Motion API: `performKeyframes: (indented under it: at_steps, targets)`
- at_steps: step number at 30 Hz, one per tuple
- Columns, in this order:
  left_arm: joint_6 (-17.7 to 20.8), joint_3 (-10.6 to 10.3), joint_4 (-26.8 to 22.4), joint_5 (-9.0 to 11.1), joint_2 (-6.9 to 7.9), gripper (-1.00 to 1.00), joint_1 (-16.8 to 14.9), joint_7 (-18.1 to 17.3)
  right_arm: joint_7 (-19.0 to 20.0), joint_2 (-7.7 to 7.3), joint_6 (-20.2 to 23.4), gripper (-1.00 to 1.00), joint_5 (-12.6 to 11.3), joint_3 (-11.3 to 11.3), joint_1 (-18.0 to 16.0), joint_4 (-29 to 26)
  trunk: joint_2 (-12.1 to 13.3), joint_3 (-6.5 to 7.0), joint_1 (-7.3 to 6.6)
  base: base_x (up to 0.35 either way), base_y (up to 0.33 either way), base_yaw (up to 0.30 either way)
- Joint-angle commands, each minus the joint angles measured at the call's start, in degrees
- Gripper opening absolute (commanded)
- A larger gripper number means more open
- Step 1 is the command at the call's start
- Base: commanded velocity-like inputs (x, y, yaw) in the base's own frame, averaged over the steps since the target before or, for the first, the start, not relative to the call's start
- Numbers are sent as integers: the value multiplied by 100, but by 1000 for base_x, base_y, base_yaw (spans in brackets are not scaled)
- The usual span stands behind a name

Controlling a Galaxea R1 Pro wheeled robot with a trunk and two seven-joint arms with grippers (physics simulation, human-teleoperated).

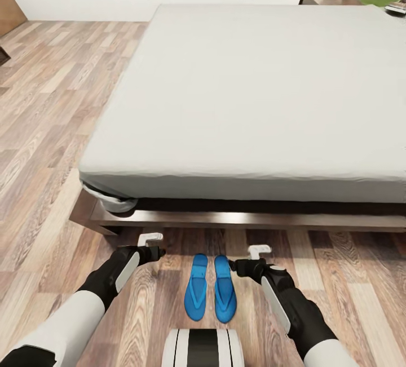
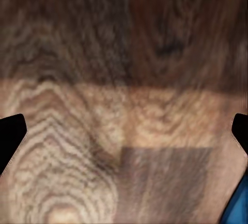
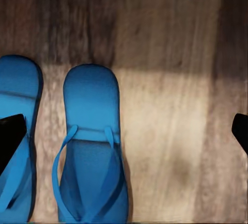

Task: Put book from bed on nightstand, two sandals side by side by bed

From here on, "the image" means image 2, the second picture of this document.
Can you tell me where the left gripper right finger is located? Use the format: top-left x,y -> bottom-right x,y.
231,113 -> 248,155

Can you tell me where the sandal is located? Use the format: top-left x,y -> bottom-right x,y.
221,173 -> 248,224

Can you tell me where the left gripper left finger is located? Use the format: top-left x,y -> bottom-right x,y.
0,114 -> 27,175

